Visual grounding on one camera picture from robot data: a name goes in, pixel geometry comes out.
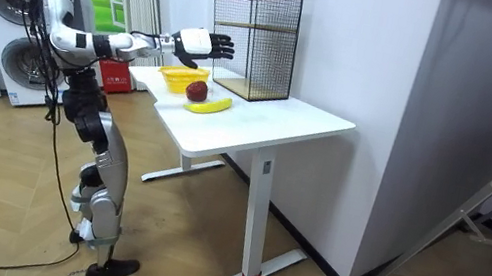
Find yellow plastic basket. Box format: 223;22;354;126
155;60;212;101

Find black wire mesh shelf rack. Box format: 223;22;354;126
195;0;308;110

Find red apple soft toy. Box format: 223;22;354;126
183;78;211;105

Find red box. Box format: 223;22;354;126
92;55;139;99

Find robot legs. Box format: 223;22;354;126
29;65;174;276

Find white desk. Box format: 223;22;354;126
92;51;364;276

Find yellow banana soft toy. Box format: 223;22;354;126
182;90;235;120

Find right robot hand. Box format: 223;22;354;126
166;22;240;77

